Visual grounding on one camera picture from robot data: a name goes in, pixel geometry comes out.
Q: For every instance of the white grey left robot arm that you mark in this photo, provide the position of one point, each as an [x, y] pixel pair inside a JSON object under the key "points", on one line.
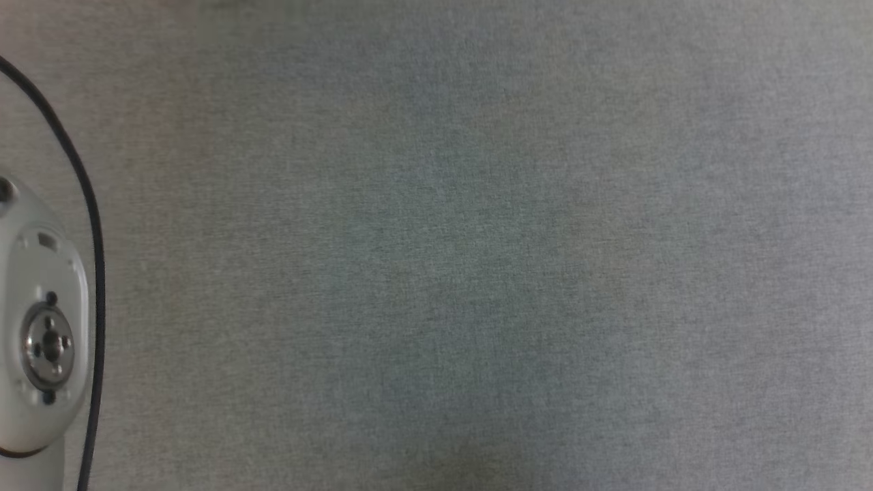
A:
{"points": [[41, 327]]}

